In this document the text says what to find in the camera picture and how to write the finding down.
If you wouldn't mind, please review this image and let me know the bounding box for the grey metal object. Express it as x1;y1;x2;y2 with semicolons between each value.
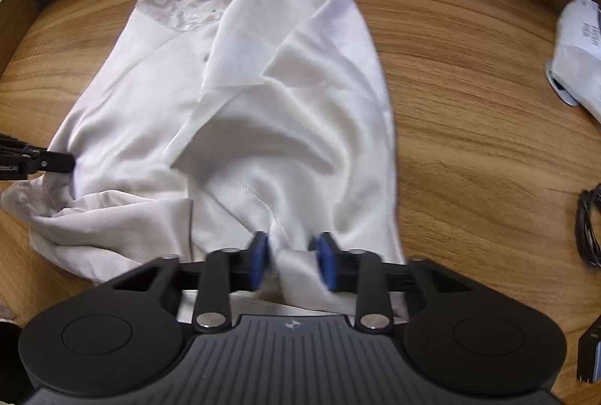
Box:
545;62;581;107

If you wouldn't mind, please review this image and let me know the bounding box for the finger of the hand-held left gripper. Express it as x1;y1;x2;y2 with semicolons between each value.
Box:
0;134;77;175

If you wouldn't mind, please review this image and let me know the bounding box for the black cable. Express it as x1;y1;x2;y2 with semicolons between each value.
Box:
575;184;601;267

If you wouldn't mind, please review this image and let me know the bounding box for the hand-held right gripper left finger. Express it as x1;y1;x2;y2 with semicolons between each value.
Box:
110;231;272;334

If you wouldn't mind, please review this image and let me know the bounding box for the white paper bag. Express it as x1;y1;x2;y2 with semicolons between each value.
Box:
549;0;601;124

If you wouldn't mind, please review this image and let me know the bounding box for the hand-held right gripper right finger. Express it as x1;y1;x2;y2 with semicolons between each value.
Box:
314;231;475;334

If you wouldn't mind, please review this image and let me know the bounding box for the grey plug adapter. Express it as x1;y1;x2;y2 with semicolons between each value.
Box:
577;323;601;383

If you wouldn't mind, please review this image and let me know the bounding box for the white shirt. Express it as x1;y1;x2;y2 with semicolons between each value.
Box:
0;0;409;321

